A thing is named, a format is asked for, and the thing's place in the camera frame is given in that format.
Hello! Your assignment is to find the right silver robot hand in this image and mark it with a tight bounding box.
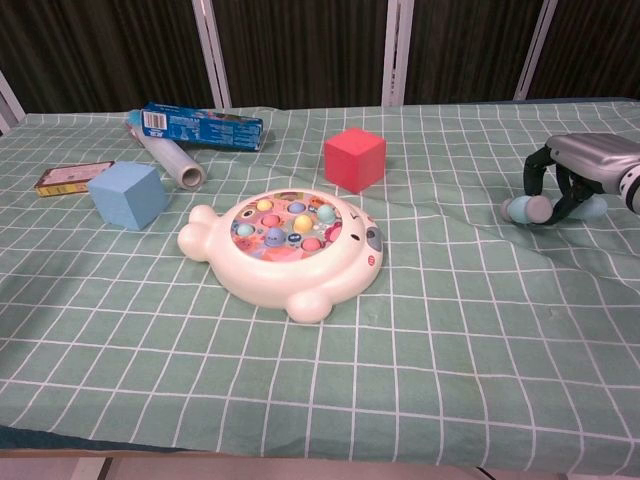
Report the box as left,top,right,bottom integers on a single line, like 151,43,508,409
522,133,640,226

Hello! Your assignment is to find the teal toy hammer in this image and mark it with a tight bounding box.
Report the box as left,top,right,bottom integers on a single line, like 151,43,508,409
501,193,607,225

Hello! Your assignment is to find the white fish-shaped button toy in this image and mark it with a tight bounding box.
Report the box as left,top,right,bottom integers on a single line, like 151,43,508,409
177,187,386,324

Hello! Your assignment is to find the green checked tablecloth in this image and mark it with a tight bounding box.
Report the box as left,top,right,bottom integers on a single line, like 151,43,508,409
0,97,640,474

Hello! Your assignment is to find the red foam cube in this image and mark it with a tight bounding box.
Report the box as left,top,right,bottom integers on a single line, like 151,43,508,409
323,127,387,195

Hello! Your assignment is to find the blue cookie box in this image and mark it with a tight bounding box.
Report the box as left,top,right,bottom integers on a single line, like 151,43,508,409
141,102,265,153

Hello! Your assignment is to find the clear cling film roll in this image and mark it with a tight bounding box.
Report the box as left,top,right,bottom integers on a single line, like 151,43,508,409
125,108,207,190

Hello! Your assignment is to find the blue foam cube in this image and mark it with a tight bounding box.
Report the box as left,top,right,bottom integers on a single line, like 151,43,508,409
87,160,169,232

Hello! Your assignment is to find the small brown yellow box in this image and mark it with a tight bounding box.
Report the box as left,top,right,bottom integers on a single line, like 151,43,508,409
33,160,116,199

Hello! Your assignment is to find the white screen frame post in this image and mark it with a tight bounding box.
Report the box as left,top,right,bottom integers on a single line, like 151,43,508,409
382,0,414,106
192,0,232,109
513,0,559,101
0,69,25,136

